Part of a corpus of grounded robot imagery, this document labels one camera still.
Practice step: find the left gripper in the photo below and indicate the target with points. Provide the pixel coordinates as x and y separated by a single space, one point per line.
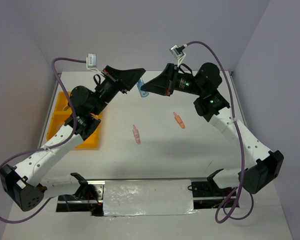
123 81

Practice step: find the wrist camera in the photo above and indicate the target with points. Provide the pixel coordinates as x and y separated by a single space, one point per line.
178 53
91 62

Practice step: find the pink correction tape dispenser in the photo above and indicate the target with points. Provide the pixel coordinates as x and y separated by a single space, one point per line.
136 134

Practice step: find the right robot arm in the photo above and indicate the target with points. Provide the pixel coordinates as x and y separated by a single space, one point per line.
261 165

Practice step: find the silver foil sheet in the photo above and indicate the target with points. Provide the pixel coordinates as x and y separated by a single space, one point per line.
147 198

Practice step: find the orange correction tape dispenser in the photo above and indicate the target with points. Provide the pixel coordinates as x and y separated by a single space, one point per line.
179 120

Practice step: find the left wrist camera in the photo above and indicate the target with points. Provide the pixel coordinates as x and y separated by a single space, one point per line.
91 62

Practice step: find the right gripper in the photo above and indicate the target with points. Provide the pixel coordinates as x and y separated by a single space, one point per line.
161 83

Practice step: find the masking tape roll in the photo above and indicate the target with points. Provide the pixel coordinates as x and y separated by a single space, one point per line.
65 108

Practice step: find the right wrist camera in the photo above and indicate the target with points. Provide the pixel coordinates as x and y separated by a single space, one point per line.
178 53

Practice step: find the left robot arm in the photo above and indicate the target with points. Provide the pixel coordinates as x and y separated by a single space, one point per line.
25 182

